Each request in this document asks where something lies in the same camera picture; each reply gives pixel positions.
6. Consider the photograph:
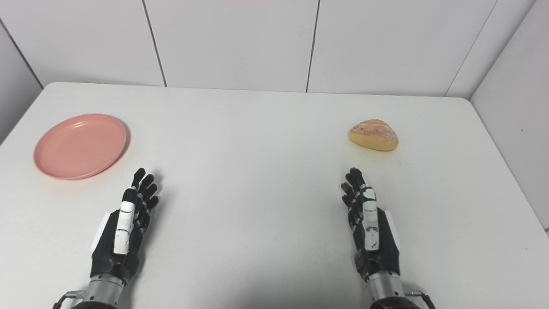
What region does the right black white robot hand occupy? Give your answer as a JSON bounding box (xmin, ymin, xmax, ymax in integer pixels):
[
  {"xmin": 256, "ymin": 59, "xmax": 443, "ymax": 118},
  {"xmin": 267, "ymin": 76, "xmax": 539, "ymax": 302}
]
[{"xmin": 341, "ymin": 167, "xmax": 402, "ymax": 282}]

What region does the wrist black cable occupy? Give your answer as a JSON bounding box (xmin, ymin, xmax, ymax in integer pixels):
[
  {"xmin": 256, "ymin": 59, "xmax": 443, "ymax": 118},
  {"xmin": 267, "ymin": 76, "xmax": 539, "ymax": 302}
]
[
  {"xmin": 405, "ymin": 291, "xmax": 437, "ymax": 309},
  {"xmin": 52, "ymin": 291, "xmax": 86, "ymax": 309}
]

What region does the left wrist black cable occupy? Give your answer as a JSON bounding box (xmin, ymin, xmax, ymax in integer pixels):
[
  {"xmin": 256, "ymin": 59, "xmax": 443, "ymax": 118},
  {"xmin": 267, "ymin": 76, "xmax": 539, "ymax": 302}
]
[{"xmin": 52, "ymin": 291, "xmax": 86, "ymax": 309}]

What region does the golden bread roll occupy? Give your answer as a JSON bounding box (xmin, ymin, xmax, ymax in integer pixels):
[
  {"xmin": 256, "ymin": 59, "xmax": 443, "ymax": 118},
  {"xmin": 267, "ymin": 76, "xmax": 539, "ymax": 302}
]
[{"xmin": 347, "ymin": 119, "xmax": 399, "ymax": 151}]

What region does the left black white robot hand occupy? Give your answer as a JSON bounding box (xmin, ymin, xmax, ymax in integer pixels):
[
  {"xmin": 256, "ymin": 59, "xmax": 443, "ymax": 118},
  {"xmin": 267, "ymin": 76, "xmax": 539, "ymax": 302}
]
[{"xmin": 90, "ymin": 167, "xmax": 160, "ymax": 284}]

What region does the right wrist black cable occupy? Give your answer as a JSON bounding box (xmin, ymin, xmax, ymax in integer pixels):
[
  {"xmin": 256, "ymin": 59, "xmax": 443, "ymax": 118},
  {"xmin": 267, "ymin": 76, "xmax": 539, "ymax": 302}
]
[{"xmin": 405, "ymin": 291, "xmax": 437, "ymax": 309}]

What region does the pink round plate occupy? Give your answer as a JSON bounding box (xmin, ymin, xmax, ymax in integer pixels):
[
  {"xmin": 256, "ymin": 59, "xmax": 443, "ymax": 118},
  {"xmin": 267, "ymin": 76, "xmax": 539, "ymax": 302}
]
[{"xmin": 33, "ymin": 113, "xmax": 128, "ymax": 180}]

